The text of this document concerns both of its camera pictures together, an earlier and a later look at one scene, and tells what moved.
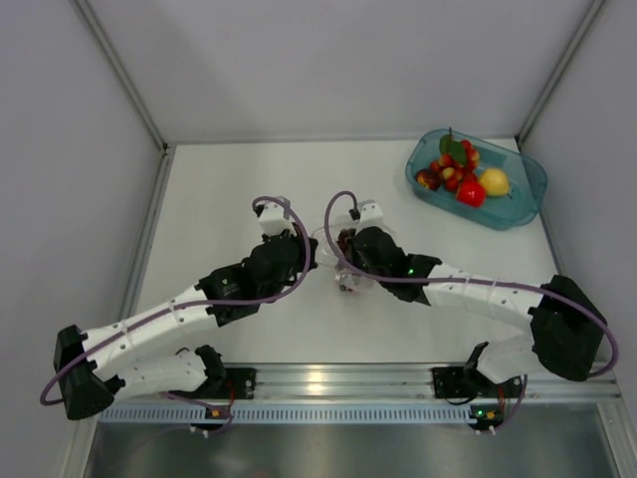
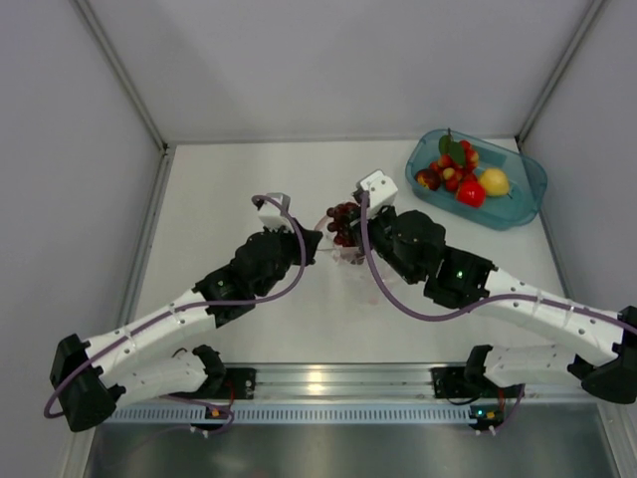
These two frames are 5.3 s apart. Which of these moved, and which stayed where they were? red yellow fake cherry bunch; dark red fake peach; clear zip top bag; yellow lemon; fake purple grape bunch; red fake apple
Moved: clear zip top bag; fake purple grape bunch
Stayed: yellow lemon; red yellow fake cherry bunch; dark red fake peach; red fake apple
